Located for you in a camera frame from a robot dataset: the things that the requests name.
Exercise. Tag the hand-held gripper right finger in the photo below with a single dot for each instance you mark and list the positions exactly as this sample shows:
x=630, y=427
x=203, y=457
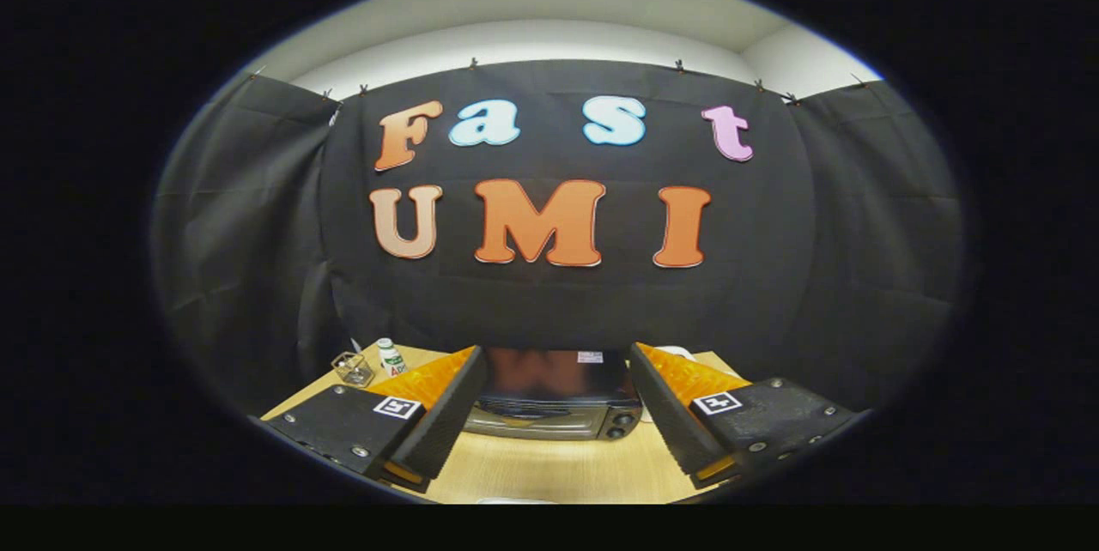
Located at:
x=674, y=426

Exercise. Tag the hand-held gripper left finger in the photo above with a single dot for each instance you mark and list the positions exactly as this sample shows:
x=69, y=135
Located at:
x=446, y=422

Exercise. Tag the black toaster oven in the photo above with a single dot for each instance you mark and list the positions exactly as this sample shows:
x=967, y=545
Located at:
x=549, y=375

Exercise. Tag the white pop-up toaster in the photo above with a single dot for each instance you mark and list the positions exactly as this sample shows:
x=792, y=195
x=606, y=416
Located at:
x=675, y=352

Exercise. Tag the white bottle with green label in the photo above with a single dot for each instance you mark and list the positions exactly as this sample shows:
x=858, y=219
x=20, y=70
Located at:
x=391, y=360

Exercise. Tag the white plate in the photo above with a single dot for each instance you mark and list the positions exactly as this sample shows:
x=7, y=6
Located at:
x=515, y=501

